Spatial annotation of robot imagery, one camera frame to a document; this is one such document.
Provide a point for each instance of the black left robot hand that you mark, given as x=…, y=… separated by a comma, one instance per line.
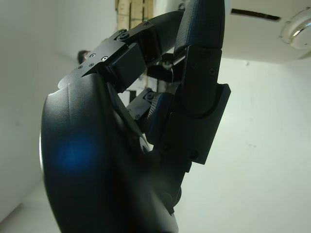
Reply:
x=97, y=157

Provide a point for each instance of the white two-slot toaster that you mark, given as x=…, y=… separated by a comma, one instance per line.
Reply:
x=255, y=38

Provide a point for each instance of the person's dark legs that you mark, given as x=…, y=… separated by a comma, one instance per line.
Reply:
x=82, y=55

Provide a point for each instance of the stacked wooden crates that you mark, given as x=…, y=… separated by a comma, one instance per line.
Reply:
x=133, y=17

